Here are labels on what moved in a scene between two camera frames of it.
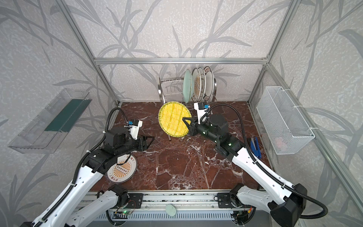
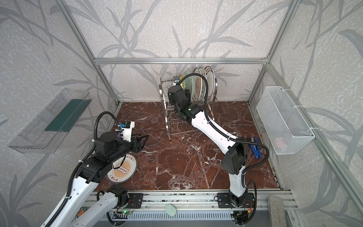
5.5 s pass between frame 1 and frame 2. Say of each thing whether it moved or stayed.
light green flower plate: stayed
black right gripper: moved
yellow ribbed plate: moved
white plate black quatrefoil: stayed
